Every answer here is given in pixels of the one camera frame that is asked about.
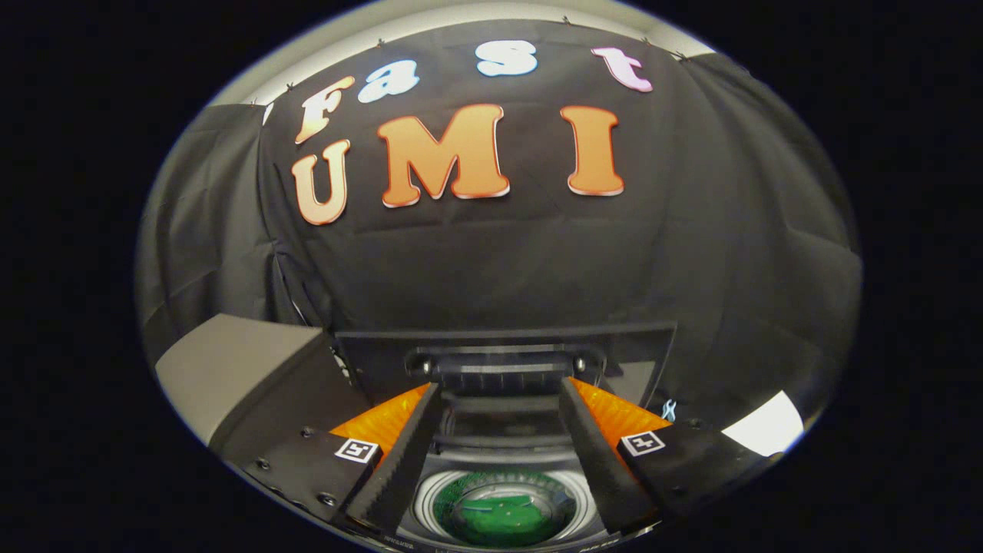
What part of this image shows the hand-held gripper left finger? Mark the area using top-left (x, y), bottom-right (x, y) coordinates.
top-left (230, 382), bottom-right (443, 538)

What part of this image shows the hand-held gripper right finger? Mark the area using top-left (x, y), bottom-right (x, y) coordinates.
top-left (558, 376), bottom-right (776, 537)

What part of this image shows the green polo shirt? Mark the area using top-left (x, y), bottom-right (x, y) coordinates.
top-left (434, 472), bottom-right (577, 546)

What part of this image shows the black backdrop cloth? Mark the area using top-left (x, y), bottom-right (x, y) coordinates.
top-left (137, 19), bottom-right (862, 431)

